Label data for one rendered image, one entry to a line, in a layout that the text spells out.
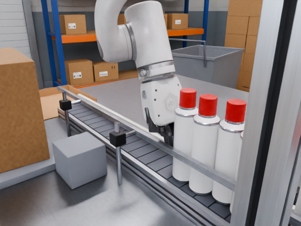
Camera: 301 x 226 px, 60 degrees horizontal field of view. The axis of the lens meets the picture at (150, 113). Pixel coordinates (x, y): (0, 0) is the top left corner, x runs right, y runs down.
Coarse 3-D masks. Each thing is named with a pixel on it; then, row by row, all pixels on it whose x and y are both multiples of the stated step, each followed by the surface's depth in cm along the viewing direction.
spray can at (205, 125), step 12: (204, 96) 48; (216, 96) 48; (204, 108) 48; (216, 108) 48; (204, 120) 48; (216, 120) 48; (192, 132) 51; (204, 132) 48; (216, 132) 49; (192, 144) 51; (204, 144) 49; (216, 144) 50; (192, 156) 52; (204, 156) 50; (192, 168) 53; (192, 180) 53; (204, 180) 52; (204, 192) 53
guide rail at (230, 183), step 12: (72, 96) 89; (96, 108) 77; (120, 120) 69; (144, 132) 62; (156, 144) 58; (180, 156) 53; (204, 168) 48; (216, 180) 46; (228, 180) 45; (300, 216) 37
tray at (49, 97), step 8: (48, 88) 129; (56, 88) 132; (64, 88) 135; (72, 88) 132; (40, 96) 128; (48, 96) 129; (56, 96) 129; (88, 96) 120; (48, 104) 118; (56, 104) 118; (48, 112) 109; (56, 112) 109
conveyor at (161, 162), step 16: (80, 112) 97; (96, 128) 83; (112, 128) 84; (128, 144) 73; (144, 144) 73; (144, 160) 66; (160, 160) 66; (192, 192) 54; (208, 208) 51; (224, 208) 50; (288, 224) 46
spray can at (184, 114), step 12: (180, 96) 52; (192, 96) 51; (180, 108) 53; (192, 108) 52; (180, 120) 52; (192, 120) 52; (180, 132) 53; (180, 144) 54; (180, 168) 56; (180, 180) 57
